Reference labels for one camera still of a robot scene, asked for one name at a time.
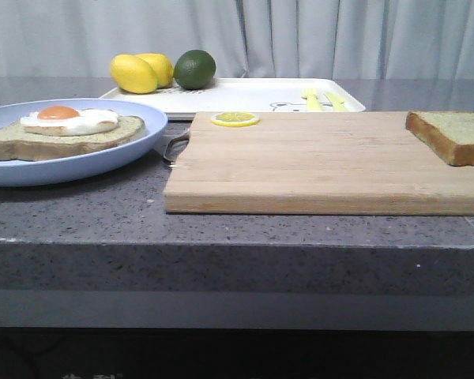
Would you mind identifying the light blue round plate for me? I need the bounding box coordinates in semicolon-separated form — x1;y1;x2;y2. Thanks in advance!
0;98;168;187

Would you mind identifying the fried egg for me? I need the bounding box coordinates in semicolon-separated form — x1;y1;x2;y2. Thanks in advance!
20;105;119;137

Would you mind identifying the bread slice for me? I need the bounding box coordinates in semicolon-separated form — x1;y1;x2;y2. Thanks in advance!
0;116;147;161
405;111;474;167

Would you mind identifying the white rectangular tray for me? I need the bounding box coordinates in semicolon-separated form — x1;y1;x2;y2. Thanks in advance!
102;78;366;120

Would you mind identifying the lemon slice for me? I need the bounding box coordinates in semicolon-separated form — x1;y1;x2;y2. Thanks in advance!
210;111;260;127

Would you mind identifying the wooden cutting board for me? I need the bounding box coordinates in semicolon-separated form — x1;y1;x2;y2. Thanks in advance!
164;111;474;216

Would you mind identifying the yellow plastic fork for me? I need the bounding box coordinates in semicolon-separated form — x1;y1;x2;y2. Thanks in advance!
302;88;323;111

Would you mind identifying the green lime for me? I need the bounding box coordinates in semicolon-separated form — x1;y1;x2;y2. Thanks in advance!
174;50;216;90

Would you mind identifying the yellow plastic knife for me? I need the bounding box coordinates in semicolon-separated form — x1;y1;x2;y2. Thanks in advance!
324;92;348;111

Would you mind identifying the rear yellow lemon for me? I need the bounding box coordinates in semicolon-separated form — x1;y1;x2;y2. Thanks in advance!
136;53;174;88

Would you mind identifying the yellow lemon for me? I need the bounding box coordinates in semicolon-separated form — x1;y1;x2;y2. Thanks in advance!
110;54;158;94
136;53;174;88

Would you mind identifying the front yellow lemon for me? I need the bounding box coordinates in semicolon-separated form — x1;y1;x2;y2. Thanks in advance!
110;54;158;94

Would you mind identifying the white curtain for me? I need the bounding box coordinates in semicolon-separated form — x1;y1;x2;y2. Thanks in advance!
0;1;474;80

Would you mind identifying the metal cutting board handle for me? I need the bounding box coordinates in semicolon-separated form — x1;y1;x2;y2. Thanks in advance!
163;131;190;166

